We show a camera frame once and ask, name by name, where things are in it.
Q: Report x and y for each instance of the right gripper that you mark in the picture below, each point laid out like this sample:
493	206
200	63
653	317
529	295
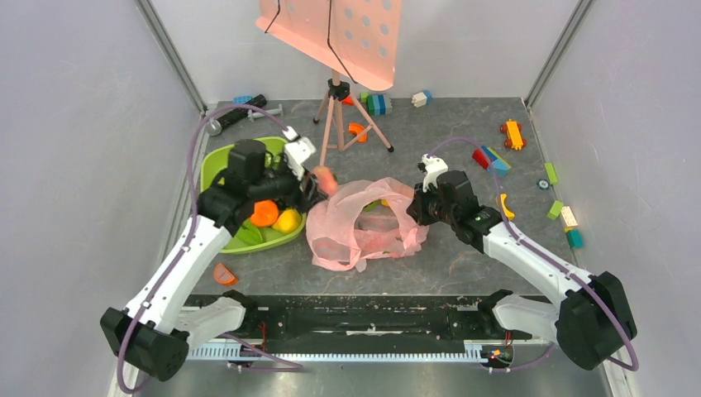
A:
418	208

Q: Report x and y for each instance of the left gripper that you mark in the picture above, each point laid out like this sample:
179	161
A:
312	195

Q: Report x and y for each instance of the fake peach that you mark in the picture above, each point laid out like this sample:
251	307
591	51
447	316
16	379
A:
326	180

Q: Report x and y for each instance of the fake orange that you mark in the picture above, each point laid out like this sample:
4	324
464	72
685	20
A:
266	213

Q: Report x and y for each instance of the pink plastic bag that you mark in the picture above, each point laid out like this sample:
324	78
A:
342	236

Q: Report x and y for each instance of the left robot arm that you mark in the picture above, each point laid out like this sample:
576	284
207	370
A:
150	332

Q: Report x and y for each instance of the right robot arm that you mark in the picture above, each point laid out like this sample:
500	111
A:
587	316

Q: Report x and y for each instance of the fake lemon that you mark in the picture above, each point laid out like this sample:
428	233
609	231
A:
288	221

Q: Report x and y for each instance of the fake green pepper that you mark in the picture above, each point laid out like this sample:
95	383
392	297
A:
251	235

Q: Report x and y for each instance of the red blue brick house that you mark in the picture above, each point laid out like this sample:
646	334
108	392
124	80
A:
490	161

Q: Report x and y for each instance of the yellow curved brick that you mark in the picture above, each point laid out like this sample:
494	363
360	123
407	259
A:
501	202

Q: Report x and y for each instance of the orange curved brick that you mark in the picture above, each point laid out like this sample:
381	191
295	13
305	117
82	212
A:
356	129

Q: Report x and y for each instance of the grey syringe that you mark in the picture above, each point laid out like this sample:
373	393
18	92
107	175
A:
277	112

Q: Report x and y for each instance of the green plastic basin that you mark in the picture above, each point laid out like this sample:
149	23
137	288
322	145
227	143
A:
212	164

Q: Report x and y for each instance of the yellow toy car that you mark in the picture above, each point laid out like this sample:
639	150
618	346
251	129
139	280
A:
512	131

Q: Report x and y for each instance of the white blue brick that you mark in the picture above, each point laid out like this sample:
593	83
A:
421	99

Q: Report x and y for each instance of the small blue wheel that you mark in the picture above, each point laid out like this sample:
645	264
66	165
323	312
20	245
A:
543	184

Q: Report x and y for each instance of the green blue brick stack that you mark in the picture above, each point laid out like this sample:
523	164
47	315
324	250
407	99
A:
376	104

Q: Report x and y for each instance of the black microphone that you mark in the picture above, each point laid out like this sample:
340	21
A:
217	125

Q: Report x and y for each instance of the blue toy brick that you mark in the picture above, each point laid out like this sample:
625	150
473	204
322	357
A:
241	99

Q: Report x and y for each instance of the orange slice toy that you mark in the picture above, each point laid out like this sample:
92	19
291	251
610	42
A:
223	276

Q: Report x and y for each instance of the green flat brick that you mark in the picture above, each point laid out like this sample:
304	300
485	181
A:
551	173

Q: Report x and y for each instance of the green small brick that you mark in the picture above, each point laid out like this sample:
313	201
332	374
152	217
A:
555	210

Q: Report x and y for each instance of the white teal brick stack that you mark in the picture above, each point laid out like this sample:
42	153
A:
570	225

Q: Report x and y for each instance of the pink music stand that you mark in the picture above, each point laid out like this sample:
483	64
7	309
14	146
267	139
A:
356	40

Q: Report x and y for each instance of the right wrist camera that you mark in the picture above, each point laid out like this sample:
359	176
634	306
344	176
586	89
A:
432	167

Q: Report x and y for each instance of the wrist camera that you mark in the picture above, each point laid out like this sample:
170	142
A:
432	167
297	150

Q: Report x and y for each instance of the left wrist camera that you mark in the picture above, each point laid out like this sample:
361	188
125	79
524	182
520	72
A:
297	150

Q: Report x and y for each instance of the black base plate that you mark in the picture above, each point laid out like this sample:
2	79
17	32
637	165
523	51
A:
369	324

